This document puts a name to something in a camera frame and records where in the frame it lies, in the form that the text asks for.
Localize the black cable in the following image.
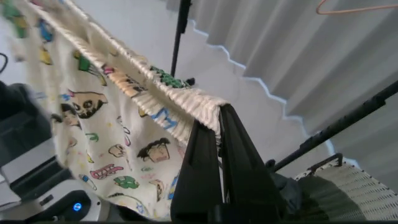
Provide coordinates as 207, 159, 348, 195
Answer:
0, 52, 9, 75

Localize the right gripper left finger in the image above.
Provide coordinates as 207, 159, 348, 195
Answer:
170, 119, 224, 222

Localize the dark grey garment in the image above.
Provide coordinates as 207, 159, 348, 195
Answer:
269, 172, 304, 218

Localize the black clothes rack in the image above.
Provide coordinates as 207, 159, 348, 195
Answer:
170, 0, 398, 174

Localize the white laundry basket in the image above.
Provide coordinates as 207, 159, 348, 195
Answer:
294, 152, 398, 222

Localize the pink clothes hanger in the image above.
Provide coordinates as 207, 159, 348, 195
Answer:
315, 0, 398, 16

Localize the white curtain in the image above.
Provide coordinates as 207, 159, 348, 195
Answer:
165, 0, 398, 192

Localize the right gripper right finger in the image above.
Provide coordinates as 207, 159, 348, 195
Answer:
218, 103, 287, 222

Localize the cream printed garment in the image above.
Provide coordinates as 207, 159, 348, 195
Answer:
0, 0, 230, 222

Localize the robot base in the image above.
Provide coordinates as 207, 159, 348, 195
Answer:
0, 81, 105, 222

